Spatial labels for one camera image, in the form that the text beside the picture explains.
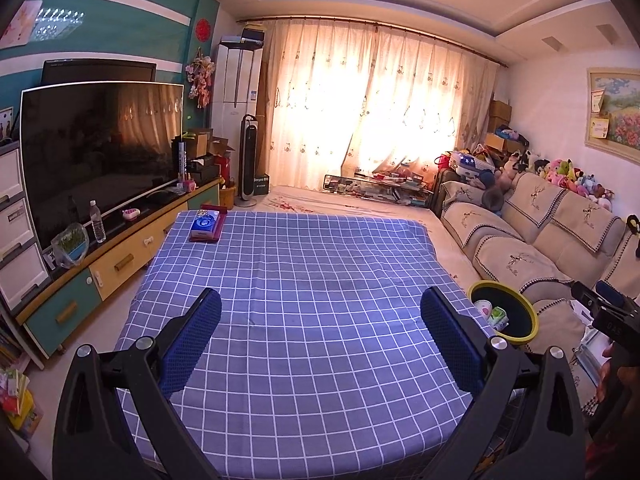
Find framed flower painting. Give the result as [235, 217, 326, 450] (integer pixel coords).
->
[585, 67, 640, 153]

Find pale wall poster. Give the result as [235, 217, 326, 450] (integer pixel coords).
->
[0, 0, 42, 50]

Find grey plush toy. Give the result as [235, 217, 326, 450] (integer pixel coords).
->
[482, 170, 507, 211]

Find blue tissue pack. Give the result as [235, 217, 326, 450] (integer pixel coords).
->
[190, 210, 222, 239]

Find teal and yellow tv cabinet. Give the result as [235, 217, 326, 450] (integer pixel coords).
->
[15, 177, 226, 358]

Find person's right forearm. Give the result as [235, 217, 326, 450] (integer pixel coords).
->
[585, 400, 640, 480]

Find hanging artificial flowers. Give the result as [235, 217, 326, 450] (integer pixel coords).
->
[185, 47, 217, 109]

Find stack of cardboard boxes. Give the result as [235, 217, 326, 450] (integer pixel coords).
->
[487, 100, 513, 153]

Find blue checked tablecloth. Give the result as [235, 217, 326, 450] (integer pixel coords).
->
[114, 210, 501, 478]

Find white standing air conditioner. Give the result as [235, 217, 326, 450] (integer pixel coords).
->
[209, 42, 263, 196]

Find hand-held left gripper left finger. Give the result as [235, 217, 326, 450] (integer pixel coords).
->
[51, 287, 223, 480]

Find low glass table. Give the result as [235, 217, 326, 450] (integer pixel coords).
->
[322, 172, 436, 206]

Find white plastic drawer unit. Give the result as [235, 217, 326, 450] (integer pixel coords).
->
[0, 142, 53, 313]

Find boxes on air conditioner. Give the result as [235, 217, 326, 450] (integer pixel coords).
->
[220, 27, 265, 45]

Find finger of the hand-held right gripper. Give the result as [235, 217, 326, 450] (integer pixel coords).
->
[595, 280, 628, 309]
[571, 281, 603, 314]

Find beige sofa with covers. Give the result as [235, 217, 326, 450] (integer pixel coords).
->
[432, 167, 640, 411]

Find black flat television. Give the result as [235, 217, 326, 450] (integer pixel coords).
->
[41, 59, 157, 86]

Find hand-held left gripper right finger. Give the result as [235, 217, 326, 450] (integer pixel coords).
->
[419, 287, 586, 480]

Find yellow rimmed black waste bin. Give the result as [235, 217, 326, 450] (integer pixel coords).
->
[466, 281, 540, 346]

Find black tower fan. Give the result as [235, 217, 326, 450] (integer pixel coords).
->
[235, 114, 260, 208]

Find pile of colourful books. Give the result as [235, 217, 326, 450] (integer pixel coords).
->
[0, 320, 46, 441]

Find wooden curtain rod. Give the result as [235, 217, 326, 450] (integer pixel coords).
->
[237, 17, 508, 68]

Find clear water bottle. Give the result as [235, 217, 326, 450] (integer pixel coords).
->
[89, 200, 107, 244]

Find cream embroidered curtain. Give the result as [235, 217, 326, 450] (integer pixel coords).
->
[260, 19, 501, 191]

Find person's right hand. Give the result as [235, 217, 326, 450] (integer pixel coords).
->
[595, 342, 638, 407]

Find clear plastic bag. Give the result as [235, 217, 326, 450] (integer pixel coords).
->
[50, 222, 91, 268]

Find star print bag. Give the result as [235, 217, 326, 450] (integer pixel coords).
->
[448, 151, 493, 176]

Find large curved television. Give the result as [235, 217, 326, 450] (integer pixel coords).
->
[20, 81, 185, 251]

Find dark red tray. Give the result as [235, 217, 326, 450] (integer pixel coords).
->
[189, 205, 229, 243]

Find row of plush toys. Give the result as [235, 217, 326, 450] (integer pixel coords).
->
[495, 147, 616, 211]

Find tall black tube box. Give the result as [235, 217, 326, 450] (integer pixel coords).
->
[172, 137, 190, 181]

